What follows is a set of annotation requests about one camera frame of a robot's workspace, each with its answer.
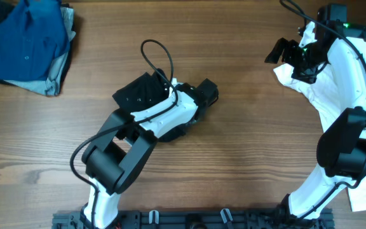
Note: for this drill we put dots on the blue button shirt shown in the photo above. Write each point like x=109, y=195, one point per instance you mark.
x=31, y=36

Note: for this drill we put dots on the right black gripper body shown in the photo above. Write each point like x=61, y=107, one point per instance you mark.
x=305, y=60

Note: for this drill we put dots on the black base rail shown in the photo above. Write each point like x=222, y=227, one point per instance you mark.
x=225, y=218

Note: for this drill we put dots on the black t-shirt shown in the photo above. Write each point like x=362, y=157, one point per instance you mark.
x=141, y=92

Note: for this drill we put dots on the light grey folded garment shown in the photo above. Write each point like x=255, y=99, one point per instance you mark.
x=59, y=66

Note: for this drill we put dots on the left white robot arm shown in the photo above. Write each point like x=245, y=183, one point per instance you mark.
x=114, y=161

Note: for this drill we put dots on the white t-shirt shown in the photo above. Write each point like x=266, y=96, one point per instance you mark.
x=323, y=95

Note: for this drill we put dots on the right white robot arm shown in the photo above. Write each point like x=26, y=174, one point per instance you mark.
x=341, y=150

